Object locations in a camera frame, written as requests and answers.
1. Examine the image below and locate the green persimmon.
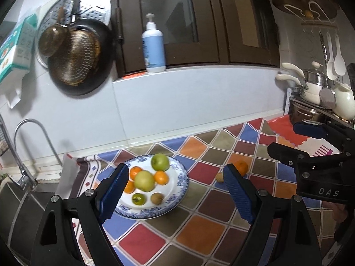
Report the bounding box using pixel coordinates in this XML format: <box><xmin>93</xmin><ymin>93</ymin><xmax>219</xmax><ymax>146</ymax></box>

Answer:
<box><xmin>132</xmin><ymin>193</ymin><xmax>147</xmax><ymax>206</ymax></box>

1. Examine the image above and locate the orange tangerine with stem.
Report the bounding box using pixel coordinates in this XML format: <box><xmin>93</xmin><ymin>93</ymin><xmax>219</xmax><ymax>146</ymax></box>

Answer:
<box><xmin>129</xmin><ymin>166</ymin><xmax>142</xmax><ymax>181</ymax></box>

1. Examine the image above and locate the yellow green pear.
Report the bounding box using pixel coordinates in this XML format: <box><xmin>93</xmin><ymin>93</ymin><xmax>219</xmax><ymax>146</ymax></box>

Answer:
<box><xmin>134</xmin><ymin>170</ymin><xmax>155</xmax><ymax>192</ymax></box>

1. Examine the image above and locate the large orange tangerine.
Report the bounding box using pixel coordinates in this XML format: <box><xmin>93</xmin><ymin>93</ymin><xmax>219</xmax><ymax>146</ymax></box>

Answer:
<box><xmin>154</xmin><ymin>170</ymin><xmax>169</xmax><ymax>186</ymax></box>

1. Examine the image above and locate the green apple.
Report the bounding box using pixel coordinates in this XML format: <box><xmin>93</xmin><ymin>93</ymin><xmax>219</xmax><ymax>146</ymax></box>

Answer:
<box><xmin>151</xmin><ymin>153</ymin><xmax>170</xmax><ymax>171</ymax></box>

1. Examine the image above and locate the small orange tangerine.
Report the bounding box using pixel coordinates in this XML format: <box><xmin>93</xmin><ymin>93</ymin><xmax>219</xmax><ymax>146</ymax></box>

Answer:
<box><xmin>124</xmin><ymin>180</ymin><xmax>135</xmax><ymax>194</ymax></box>

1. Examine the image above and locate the chrome kitchen faucet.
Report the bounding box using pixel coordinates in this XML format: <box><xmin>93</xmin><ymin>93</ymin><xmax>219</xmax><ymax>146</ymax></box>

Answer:
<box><xmin>0</xmin><ymin>113</ymin><xmax>38</xmax><ymax>190</ymax></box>

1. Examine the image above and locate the red striped mat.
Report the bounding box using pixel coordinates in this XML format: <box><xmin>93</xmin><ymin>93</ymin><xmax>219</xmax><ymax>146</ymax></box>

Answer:
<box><xmin>268</xmin><ymin>115</ymin><xmax>340</xmax><ymax>157</ymax></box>

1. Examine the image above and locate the steel spatula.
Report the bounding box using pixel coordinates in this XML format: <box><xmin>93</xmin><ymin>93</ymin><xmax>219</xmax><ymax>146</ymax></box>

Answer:
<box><xmin>319</xmin><ymin>31</ymin><xmax>336</xmax><ymax>109</ymax></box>

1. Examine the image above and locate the white ceramic jug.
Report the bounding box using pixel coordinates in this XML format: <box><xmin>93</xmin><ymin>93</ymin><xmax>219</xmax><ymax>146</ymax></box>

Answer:
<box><xmin>333</xmin><ymin>81</ymin><xmax>355</xmax><ymax>121</ymax></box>

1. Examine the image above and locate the white ladle spoon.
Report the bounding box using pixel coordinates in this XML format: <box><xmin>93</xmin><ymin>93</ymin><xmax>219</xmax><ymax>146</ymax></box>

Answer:
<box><xmin>326</xmin><ymin>32</ymin><xmax>337</xmax><ymax>81</ymax></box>

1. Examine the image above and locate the white rice spoon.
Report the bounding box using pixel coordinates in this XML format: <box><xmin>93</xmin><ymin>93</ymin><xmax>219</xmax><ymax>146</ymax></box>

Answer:
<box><xmin>334</xmin><ymin>33</ymin><xmax>346</xmax><ymax>76</ymax></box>

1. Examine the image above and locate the stainless steel sink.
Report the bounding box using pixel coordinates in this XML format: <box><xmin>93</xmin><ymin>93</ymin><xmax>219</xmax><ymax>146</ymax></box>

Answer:
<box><xmin>1</xmin><ymin>181</ymin><xmax>58</xmax><ymax>265</ymax></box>

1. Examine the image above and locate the colourful diamond pattern table mat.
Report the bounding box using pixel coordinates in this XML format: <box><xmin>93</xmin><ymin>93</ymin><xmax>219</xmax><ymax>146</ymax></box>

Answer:
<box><xmin>63</xmin><ymin>118</ymin><xmax>296</xmax><ymax>265</ymax></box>

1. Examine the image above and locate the blue white porcelain plate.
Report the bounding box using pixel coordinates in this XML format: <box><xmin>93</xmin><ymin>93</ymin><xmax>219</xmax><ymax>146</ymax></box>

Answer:
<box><xmin>115</xmin><ymin>157</ymin><xmax>189</xmax><ymax>220</ymax></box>

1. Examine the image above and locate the thin gooseneck water tap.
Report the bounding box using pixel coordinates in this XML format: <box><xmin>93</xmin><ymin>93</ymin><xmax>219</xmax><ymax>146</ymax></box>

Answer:
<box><xmin>13</xmin><ymin>118</ymin><xmax>63</xmax><ymax>166</ymax></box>

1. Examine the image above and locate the copper strainer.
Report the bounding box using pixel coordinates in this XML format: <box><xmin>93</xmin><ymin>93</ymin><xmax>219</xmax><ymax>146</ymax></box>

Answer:
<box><xmin>47</xmin><ymin>29</ymin><xmax>100</xmax><ymax>86</ymax></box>

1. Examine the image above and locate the black frying pan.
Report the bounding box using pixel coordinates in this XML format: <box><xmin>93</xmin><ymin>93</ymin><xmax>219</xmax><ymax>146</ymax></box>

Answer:
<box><xmin>47</xmin><ymin>0</ymin><xmax>113</xmax><ymax>96</ymax></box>

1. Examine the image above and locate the small copper saucepan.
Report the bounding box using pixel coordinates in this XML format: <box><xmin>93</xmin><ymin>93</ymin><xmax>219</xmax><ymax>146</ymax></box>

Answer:
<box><xmin>39</xmin><ymin>6</ymin><xmax>70</xmax><ymax>58</ymax></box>

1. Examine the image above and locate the teal paper towel box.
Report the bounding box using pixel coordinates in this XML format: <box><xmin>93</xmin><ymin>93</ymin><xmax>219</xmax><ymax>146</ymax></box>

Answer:
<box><xmin>1</xmin><ymin>13</ymin><xmax>38</xmax><ymax>82</ymax></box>

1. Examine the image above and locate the white blue pump bottle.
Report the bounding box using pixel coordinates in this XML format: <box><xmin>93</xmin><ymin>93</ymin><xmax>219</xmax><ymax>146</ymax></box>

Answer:
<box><xmin>141</xmin><ymin>13</ymin><xmax>166</xmax><ymax>73</ymax></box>

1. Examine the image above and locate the round steel steamer tray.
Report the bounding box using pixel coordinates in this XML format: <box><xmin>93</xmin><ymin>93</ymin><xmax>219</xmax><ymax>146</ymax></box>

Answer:
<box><xmin>34</xmin><ymin>0</ymin><xmax>111</xmax><ymax>68</ymax></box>

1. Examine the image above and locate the white handled pot stack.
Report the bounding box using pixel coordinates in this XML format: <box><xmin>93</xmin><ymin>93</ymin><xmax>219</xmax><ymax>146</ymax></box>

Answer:
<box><xmin>276</xmin><ymin>63</ymin><xmax>327</xmax><ymax>105</ymax></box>

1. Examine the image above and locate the dark wooden window frame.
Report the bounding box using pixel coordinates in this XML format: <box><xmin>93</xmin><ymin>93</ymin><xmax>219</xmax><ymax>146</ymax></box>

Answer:
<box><xmin>111</xmin><ymin>0</ymin><xmax>280</xmax><ymax>78</ymax></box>

